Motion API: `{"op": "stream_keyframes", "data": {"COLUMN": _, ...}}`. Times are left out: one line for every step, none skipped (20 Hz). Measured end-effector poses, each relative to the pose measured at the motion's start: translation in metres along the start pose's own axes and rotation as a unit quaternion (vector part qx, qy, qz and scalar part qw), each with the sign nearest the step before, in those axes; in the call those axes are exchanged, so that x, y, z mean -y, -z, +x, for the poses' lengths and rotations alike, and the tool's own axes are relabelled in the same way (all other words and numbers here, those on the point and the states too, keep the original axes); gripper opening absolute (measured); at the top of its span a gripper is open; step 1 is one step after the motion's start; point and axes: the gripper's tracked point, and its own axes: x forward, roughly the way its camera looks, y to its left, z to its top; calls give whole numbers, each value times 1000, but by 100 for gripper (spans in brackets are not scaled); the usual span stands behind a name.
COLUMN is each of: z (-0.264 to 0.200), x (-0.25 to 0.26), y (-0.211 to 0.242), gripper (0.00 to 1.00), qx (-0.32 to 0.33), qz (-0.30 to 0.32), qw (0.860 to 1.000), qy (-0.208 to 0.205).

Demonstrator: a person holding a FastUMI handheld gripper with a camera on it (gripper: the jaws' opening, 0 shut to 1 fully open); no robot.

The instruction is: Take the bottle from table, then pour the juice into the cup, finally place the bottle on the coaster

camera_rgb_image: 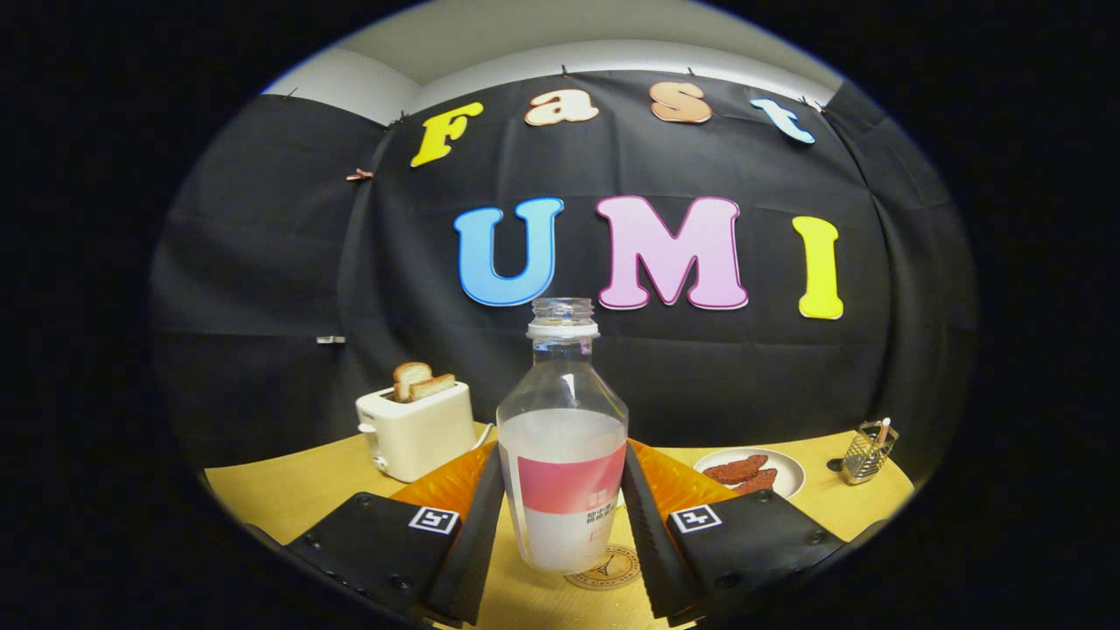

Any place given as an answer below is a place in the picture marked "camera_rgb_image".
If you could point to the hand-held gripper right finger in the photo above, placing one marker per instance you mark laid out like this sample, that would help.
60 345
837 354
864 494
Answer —
647 542

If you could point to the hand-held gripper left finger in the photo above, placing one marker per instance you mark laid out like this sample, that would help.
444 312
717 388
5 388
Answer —
477 542

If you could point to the round wooden coaster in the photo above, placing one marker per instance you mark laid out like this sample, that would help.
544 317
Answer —
612 573

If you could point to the clear juice bottle red label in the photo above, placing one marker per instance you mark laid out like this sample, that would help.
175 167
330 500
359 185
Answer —
560 490

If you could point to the red meat strip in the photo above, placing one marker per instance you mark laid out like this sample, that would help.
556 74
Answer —
757 481
735 468

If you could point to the cream toaster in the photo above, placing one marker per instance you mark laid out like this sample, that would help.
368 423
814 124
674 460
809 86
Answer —
420 437

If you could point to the white round plate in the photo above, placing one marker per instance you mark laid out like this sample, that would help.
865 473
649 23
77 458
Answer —
790 472

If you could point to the toast slice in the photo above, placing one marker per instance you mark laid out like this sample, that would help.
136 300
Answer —
409 376
433 386

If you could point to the wooden table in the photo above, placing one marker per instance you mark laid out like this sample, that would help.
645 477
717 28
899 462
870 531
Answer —
297 490

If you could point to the black backdrop cloth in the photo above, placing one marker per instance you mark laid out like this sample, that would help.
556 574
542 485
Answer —
262 262

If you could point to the pink cloth clip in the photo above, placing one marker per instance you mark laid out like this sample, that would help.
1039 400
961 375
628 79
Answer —
359 175

